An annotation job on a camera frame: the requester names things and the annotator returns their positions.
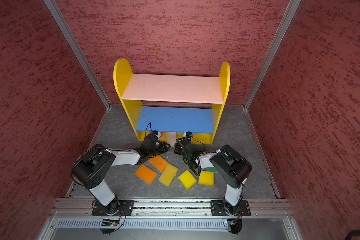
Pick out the bright yellow diamond sponge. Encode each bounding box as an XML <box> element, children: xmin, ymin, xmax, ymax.
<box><xmin>178</xmin><ymin>170</ymin><xmax>197</xmax><ymax>190</ymax></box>

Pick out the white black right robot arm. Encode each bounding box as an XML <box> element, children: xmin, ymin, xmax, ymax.
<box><xmin>174</xmin><ymin>135</ymin><xmax>253</xmax><ymax>217</ymax></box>

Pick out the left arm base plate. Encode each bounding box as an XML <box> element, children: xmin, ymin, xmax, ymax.
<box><xmin>92</xmin><ymin>200</ymin><xmax>135</xmax><ymax>216</ymax></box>

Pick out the green yellow scouring sponge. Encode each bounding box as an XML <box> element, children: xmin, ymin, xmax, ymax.
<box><xmin>206</xmin><ymin>168</ymin><xmax>218</xmax><ymax>173</ymax></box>

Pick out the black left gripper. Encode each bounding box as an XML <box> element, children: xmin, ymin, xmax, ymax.
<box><xmin>148</xmin><ymin>141</ymin><xmax>171</xmax><ymax>157</ymax></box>

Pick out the white sponge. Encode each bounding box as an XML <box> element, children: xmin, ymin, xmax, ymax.
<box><xmin>166</xmin><ymin>132</ymin><xmax>177</xmax><ymax>146</ymax></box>

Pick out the left circuit board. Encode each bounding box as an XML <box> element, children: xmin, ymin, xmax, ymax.
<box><xmin>101</xmin><ymin>219</ymin><xmax>120</xmax><ymax>228</ymax></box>

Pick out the aluminium mounting rail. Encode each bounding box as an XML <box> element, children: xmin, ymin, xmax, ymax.
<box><xmin>49</xmin><ymin>198</ymin><xmax>294</xmax><ymax>219</ymax></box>

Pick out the bright yellow square sponge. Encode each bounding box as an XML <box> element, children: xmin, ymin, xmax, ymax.
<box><xmin>199</xmin><ymin>171</ymin><xmax>214</xmax><ymax>186</ymax></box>

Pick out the orange sponge upper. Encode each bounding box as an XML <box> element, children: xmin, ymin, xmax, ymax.
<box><xmin>149</xmin><ymin>156</ymin><xmax>169</xmax><ymax>172</ymax></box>

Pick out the orange sponge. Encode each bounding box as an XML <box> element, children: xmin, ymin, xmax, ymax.
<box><xmin>149</xmin><ymin>156</ymin><xmax>169</xmax><ymax>172</ymax></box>
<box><xmin>135</xmin><ymin>165</ymin><xmax>157</xmax><ymax>185</ymax></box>

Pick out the orange sponge lower left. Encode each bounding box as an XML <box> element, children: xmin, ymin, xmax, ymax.
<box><xmin>135</xmin><ymin>165</ymin><xmax>157</xmax><ymax>185</ymax></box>

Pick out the circuit board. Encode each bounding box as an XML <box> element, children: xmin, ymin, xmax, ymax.
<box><xmin>227</xmin><ymin>219</ymin><xmax>243</xmax><ymax>228</ymax></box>
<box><xmin>101</xmin><ymin>219</ymin><xmax>120</xmax><ymax>228</ymax></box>

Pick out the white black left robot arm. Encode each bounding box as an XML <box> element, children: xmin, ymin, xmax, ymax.
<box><xmin>71</xmin><ymin>131</ymin><xmax>171</xmax><ymax>216</ymax></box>

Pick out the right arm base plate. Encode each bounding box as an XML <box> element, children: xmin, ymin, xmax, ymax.
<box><xmin>210</xmin><ymin>200</ymin><xmax>251</xmax><ymax>217</ymax></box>

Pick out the right circuit board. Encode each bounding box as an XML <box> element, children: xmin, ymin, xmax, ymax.
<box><xmin>227</xmin><ymin>219</ymin><xmax>243</xmax><ymax>228</ymax></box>

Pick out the yellow shelf with coloured boards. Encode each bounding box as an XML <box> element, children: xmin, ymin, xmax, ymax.
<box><xmin>113</xmin><ymin>59</ymin><xmax>231</xmax><ymax>145</ymax></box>

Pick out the pale yellow sponge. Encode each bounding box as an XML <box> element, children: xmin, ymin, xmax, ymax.
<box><xmin>159</xmin><ymin>164</ymin><xmax>178</xmax><ymax>187</ymax></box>

